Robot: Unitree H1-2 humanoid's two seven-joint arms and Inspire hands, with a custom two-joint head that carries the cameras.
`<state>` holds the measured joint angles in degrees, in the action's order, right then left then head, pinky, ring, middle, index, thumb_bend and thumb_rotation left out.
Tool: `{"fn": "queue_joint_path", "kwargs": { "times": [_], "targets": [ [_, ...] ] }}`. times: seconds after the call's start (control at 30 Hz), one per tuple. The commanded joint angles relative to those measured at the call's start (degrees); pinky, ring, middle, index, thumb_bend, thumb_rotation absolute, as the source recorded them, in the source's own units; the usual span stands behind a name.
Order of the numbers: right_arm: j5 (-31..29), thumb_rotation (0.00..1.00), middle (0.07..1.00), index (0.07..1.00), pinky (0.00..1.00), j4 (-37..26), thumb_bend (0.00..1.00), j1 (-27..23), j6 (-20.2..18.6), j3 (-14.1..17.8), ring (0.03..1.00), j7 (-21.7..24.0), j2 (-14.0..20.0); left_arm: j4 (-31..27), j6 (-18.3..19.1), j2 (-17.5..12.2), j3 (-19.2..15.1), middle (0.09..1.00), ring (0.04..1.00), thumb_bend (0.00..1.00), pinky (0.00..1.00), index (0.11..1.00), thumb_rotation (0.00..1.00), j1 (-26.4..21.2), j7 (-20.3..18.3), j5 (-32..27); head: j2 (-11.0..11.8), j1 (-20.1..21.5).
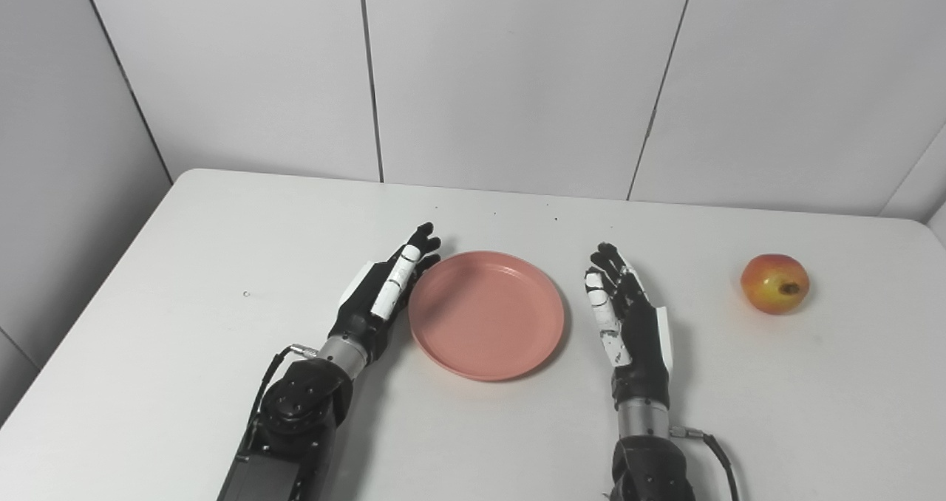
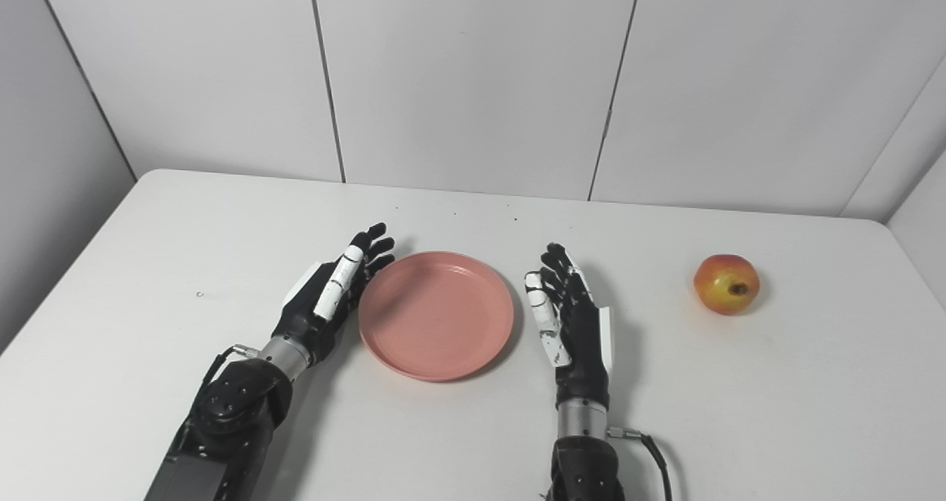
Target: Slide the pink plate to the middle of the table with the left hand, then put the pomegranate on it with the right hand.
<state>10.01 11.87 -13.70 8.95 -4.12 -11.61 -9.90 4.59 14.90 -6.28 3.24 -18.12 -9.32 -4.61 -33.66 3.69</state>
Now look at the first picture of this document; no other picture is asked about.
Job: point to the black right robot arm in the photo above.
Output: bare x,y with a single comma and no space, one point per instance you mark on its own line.
650,464

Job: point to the red yellow apple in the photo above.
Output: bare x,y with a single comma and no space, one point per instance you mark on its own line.
768,279

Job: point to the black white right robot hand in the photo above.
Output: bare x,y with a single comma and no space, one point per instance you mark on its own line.
643,346

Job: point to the pink round plate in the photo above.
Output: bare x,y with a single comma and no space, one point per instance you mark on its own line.
488,316

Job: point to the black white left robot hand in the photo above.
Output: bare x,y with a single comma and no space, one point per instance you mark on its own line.
358,316

